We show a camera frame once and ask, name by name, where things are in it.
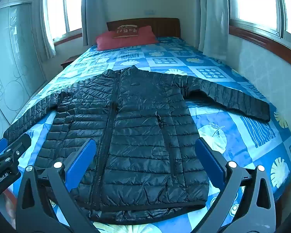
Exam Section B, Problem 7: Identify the window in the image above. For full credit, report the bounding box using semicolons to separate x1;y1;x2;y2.
47;0;83;42
229;0;291;39

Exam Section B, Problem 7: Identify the wardrobe with patterned sliding doors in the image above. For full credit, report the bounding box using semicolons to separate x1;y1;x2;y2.
0;0;48;136

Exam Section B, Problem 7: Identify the small printed cushion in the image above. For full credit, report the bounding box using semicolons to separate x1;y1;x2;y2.
113;25;139;39

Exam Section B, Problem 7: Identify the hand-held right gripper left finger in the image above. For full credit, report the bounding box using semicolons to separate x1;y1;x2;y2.
16;139;105;233

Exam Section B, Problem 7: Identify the wooden headboard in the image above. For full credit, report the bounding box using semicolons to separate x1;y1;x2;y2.
107;18;182;38

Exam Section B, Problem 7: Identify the blue white patterned bedsheet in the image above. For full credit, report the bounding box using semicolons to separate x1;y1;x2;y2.
5;36;291;233

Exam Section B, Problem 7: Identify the wooden nightstand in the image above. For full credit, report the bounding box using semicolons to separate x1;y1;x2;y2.
61;55;75;69

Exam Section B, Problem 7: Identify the black puffer jacket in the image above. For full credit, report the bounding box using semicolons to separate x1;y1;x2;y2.
3;65;271;225

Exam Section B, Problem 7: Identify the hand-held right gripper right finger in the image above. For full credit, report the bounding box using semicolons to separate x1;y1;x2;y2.
183;138;277;233

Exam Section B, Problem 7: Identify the red pillow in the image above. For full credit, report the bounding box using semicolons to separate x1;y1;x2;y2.
95;25;158;51

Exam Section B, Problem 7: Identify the wooden window sill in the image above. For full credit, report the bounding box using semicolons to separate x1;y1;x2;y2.
229;25;291;65
53;32;83;45

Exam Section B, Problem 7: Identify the pale curtain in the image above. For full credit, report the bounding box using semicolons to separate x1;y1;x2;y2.
82;0;107;46
199;0;230;61
40;0;57;60

